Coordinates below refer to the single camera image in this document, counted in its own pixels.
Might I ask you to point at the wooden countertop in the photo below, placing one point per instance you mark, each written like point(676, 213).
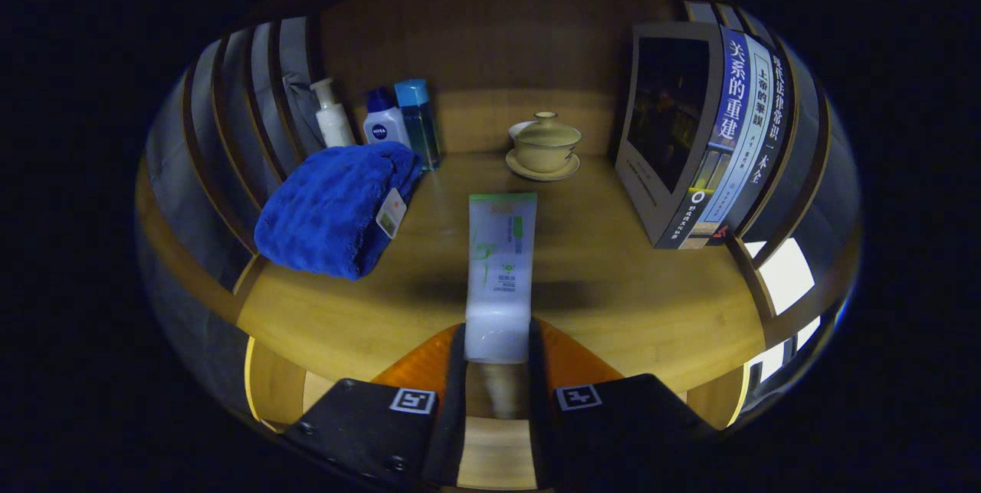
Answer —
point(613, 286)

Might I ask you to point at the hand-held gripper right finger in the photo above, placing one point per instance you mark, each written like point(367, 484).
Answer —
point(605, 439)

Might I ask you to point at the blue towel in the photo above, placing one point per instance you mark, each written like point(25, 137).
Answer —
point(329, 209)

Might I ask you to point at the beige lidded teacup with saucer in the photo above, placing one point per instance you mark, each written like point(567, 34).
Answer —
point(544, 148)

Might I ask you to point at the teal blue bottle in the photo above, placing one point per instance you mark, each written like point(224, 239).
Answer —
point(420, 121)

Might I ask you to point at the white pump bottle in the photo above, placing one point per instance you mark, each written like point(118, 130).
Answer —
point(334, 129)

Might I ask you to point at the white bottle with blue cap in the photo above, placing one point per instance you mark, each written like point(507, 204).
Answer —
point(383, 125)

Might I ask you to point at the white and green tube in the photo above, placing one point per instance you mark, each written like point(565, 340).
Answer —
point(500, 278)

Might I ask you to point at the wooden cabinet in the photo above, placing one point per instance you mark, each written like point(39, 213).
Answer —
point(490, 33)

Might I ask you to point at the book with blue spine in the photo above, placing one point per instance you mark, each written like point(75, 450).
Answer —
point(667, 117)

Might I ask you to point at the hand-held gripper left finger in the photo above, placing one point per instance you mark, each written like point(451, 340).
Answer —
point(406, 439)

